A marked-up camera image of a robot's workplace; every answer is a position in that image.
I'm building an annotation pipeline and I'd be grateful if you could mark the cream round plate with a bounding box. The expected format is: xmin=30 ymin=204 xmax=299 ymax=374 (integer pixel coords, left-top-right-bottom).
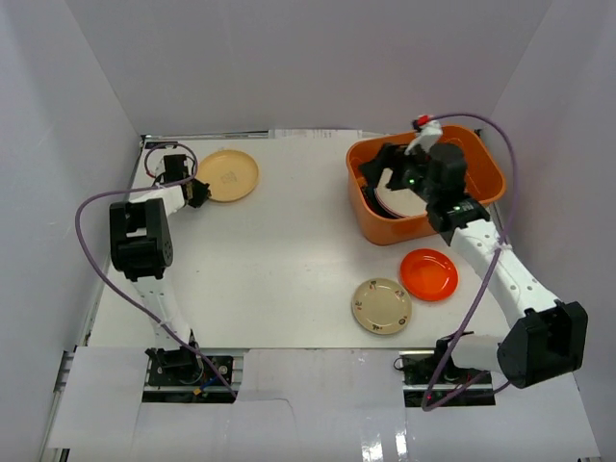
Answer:
xmin=374 ymin=168 xmax=426 ymax=218

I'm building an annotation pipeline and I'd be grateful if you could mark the beige floral round plate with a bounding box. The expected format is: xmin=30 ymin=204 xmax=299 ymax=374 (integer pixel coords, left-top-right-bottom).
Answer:
xmin=351 ymin=277 xmax=413 ymax=336

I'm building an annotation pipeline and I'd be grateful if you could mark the orange round plate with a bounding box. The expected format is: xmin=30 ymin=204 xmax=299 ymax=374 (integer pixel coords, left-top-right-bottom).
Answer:
xmin=399 ymin=248 xmax=459 ymax=302

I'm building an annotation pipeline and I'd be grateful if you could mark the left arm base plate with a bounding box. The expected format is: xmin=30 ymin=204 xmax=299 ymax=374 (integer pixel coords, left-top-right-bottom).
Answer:
xmin=141 ymin=347 xmax=236 ymax=404

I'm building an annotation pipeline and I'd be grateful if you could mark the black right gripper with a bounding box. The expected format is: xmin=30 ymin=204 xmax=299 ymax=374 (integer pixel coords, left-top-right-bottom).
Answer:
xmin=359 ymin=141 xmax=439 ymax=205

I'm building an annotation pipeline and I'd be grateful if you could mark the yellow round plate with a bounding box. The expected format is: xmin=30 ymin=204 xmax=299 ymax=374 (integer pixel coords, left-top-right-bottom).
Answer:
xmin=196 ymin=149 xmax=260 ymax=203

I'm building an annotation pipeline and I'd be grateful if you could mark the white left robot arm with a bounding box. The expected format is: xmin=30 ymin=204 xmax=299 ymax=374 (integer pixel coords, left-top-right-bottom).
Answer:
xmin=109 ymin=154 xmax=210 ymax=384

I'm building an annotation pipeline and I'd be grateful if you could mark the orange plastic bin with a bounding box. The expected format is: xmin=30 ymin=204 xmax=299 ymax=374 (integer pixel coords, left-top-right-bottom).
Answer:
xmin=346 ymin=124 xmax=507 ymax=245

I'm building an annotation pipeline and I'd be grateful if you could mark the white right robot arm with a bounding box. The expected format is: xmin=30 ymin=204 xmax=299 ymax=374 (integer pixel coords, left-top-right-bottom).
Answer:
xmin=358 ymin=142 xmax=588 ymax=389

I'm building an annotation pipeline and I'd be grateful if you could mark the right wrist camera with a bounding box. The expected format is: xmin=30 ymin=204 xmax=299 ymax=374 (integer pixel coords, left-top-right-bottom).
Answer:
xmin=404 ymin=115 xmax=443 ymax=156

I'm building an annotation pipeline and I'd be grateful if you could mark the white paper sheet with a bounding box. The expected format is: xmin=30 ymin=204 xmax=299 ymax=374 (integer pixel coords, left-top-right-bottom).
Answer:
xmin=269 ymin=129 xmax=363 ymax=141

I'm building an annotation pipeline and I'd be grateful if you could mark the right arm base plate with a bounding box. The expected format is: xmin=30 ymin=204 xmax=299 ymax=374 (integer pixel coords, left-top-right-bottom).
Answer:
xmin=393 ymin=338 xmax=496 ymax=409

